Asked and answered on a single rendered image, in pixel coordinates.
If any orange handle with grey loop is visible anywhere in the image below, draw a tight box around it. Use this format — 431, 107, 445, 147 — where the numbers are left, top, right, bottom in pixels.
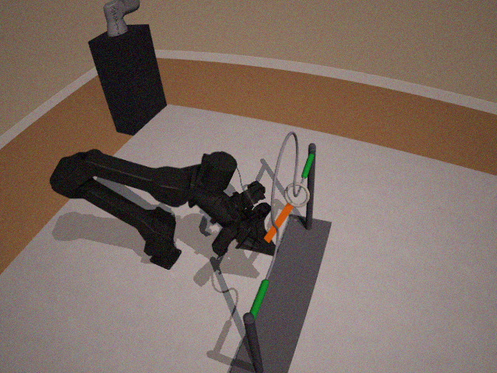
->
264, 183, 310, 243

